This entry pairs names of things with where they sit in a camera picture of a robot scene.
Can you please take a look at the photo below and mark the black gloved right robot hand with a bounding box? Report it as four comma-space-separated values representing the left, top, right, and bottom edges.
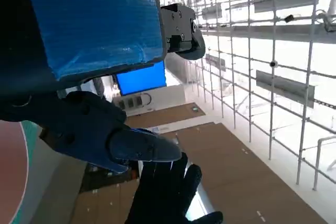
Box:
123, 152, 224, 224

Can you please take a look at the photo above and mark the blue display screen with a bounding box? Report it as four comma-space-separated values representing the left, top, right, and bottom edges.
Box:
115, 60, 167, 96

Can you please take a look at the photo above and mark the pink bowl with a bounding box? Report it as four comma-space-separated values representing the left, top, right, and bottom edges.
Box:
0, 120, 29, 224

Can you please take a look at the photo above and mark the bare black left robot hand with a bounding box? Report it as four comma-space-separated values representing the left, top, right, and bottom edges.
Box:
0, 0, 206, 174

